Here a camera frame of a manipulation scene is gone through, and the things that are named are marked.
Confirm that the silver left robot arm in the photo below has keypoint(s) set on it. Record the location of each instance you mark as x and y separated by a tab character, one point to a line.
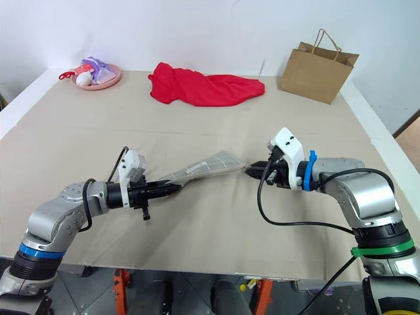
49	220

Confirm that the purple toy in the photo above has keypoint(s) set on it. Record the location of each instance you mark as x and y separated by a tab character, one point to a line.
100	70

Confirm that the pink plate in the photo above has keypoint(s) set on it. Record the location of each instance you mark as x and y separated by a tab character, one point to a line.
111	80

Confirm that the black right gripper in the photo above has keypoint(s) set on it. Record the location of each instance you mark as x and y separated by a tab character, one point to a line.
279	174

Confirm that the dark rounded shape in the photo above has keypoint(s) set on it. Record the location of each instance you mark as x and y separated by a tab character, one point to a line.
229	300

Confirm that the beige cardboard table cover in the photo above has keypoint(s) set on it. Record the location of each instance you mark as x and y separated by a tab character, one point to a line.
210	124

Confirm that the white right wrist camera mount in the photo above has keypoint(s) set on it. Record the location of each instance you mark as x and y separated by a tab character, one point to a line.
288	141

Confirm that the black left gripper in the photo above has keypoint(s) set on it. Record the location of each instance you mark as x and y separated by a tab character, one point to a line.
139	195

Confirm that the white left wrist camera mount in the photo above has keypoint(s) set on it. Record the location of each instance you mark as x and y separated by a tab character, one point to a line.
129	162

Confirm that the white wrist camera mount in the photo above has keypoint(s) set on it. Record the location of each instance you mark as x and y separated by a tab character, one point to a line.
288	141
129	162

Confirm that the brown paper bag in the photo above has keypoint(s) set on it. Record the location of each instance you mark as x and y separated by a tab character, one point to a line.
315	75

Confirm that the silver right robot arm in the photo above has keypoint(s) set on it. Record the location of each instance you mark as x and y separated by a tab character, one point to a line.
367	197

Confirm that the blue right wrist clamp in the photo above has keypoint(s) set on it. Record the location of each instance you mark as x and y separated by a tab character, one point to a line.
308	174

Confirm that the orange metal frame leg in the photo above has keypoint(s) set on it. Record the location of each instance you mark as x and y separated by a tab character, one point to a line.
121	292
265	295

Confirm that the red cloth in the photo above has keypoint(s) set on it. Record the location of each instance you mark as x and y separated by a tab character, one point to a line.
203	87

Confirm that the small yellow ball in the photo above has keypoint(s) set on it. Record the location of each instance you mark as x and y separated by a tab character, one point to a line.
243	288

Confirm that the white plush toy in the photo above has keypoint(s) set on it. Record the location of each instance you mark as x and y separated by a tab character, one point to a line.
84	79

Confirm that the grey checked cloth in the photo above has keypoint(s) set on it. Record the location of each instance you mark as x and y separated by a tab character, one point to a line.
216	164

